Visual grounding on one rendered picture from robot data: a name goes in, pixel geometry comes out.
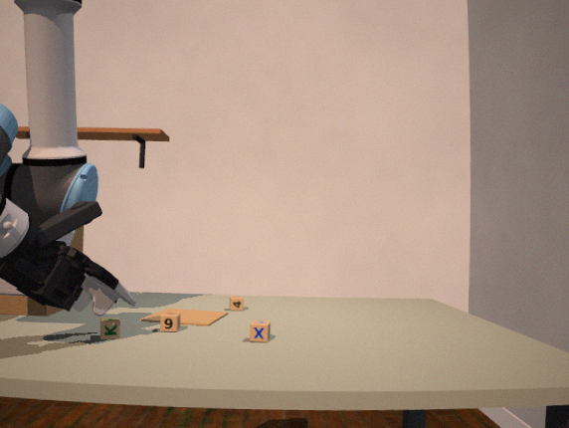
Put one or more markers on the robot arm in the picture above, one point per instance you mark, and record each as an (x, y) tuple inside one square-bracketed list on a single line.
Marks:
[(54, 175)]

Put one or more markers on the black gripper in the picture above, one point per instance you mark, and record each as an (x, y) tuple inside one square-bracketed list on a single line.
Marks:
[(56, 276)]

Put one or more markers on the orange flat mat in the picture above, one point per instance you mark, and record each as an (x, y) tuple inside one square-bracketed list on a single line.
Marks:
[(191, 317)]

